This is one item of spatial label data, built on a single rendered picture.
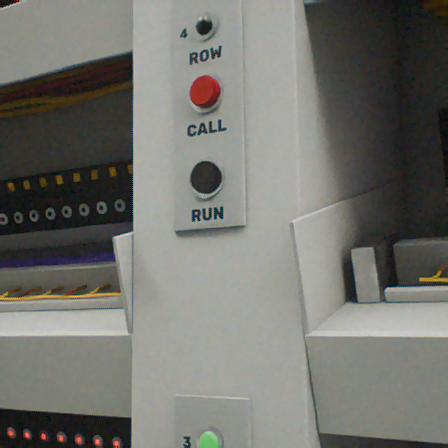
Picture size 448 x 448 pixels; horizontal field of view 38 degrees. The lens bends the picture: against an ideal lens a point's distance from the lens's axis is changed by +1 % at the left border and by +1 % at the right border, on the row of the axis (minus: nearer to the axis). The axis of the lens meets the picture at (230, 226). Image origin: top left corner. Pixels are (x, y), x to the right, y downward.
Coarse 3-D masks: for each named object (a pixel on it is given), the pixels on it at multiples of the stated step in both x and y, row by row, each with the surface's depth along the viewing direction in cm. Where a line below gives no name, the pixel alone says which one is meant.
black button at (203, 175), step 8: (200, 168) 31; (208, 168) 31; (216, 168) 30; (192, 176) 31; (200, 176) 31; (208, 176) 30; (216, 176) 30; (192, 184) 31; (200, 184) 31; (208, 184) 30; (216, 184) 30; (200, 192) 31; (208, 192) 31
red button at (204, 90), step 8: (200, 80) 31; (208, 80) 31; (216, 80) 31; (192, 88) 31; (200, 88) 31; (208, 88) 31; (216, 88) 31; (192, 96) 31; (200, 96) 31; (208, 96) 31; (216, 96) 31; (200, 104) 31; (208, 104) 31
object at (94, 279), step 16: (0, 272) 46; (16, 272) 45; (32, 272) 45; (48, 272) 44; (64, 272) 43; (80, 272) 43; (96, 272) 42; (112, 272) 41; (0, 288) 46; (16, 288) 45; (32, 288) 45; (48, 288) 44; (64, 288) 43; (80, 288) 42; (96, 288) 42; (112, 288) 41
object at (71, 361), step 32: (128, 224) 55; (128, 256) 33; (128, 288) 32; (0, 320) 41; (32, 320) 40; (64, 320) 38; (96, 320) 37; (128, 320) 32; (0, 352) 37; (32, 352) 36; (64, 352) 35; (96, 352) 34; (128, 352) 33; (0, 384) 38; (32, 384) 36; (64, 384) 35; (96, 384) 34; (128, 384) 33; (128, 416) 33
